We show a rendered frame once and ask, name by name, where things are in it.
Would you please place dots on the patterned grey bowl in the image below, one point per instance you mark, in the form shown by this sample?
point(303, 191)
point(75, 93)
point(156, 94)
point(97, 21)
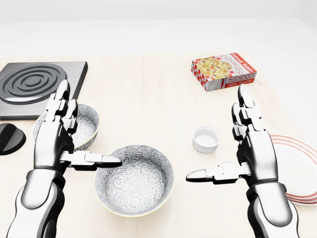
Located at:
point(141, 183)
point(86, 121)

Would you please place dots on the small white ramekin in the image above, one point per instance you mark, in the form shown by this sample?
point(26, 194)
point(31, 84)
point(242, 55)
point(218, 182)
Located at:
point(206, 140)

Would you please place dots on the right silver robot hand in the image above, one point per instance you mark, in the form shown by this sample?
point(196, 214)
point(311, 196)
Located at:
point(260, 153)

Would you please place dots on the flat dark stove plate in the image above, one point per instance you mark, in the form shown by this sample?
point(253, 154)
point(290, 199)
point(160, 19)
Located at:
point(32, 86)

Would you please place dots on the red cookies box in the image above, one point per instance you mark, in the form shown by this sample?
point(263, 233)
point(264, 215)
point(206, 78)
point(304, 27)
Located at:
point(220, 69)

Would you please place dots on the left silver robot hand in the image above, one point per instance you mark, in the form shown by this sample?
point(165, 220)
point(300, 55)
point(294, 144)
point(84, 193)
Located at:
point(49, 143)

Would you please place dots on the round black stove knob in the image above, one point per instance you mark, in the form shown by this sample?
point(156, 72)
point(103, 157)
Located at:
point(10, 138)

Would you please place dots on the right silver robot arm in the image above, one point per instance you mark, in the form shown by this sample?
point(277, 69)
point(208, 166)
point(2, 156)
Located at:
point(271, 210)

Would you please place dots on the white plate with red rings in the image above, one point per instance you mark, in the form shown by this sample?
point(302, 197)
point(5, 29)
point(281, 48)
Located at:
point(301, 171)

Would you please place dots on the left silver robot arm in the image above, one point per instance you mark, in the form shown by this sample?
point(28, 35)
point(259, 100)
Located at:
point(34, 203)

